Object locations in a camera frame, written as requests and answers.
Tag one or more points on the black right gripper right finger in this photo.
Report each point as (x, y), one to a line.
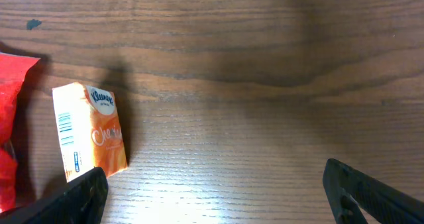
(350, 191)

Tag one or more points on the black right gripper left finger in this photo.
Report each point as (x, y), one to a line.
(80, 201)

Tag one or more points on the orange tissue pack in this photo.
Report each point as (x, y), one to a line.
(89, 131)

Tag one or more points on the red snack bag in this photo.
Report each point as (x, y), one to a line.
(13, 72)

